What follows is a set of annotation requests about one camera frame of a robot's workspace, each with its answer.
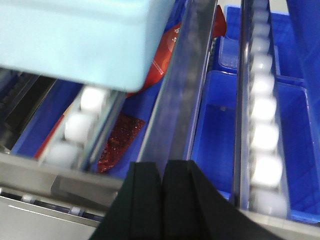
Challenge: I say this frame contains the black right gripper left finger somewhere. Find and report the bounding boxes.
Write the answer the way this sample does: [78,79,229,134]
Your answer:
[92,162,163,240]

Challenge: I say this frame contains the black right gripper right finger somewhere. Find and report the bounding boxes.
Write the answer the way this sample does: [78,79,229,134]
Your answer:
[162,160,280,240]

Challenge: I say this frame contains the light blue plastic bin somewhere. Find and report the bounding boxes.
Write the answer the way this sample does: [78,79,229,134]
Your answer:
[0,0,176,92]

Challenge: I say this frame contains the dark blue bin lower centre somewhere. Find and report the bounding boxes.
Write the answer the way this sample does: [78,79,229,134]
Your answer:
[191,71,320,224]

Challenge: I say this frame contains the dark blue bin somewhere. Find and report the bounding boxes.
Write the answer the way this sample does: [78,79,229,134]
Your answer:
[191,71,320,224]
[11,0,191,176]
[214,5,305,87]

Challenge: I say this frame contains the white roller track lower right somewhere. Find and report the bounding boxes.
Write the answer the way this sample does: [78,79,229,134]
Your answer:
[232,0,290,219]

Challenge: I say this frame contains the white roller track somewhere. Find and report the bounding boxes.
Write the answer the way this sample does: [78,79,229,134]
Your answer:
[39,85,126,171]
[232,0,290,219]

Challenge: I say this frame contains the dark red foil packet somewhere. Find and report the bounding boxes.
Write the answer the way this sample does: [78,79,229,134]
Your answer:
[97,113,145,173]

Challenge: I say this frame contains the white roller track upper left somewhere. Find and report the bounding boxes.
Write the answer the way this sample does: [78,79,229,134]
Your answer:
[39,85,126,171]

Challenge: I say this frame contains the dark blue bin lower left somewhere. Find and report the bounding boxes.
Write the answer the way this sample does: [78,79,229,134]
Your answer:
[11,0,191,176]

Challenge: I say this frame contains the red snack packet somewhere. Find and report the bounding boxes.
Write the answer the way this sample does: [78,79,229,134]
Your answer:
[126,5,227,98]

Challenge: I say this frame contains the dark blue bin rear centre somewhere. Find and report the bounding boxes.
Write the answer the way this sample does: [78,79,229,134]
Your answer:
[214,5,305,87]

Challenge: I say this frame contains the metal divider rail lower left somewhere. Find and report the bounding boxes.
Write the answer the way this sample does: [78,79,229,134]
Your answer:
[137,0,217,172]

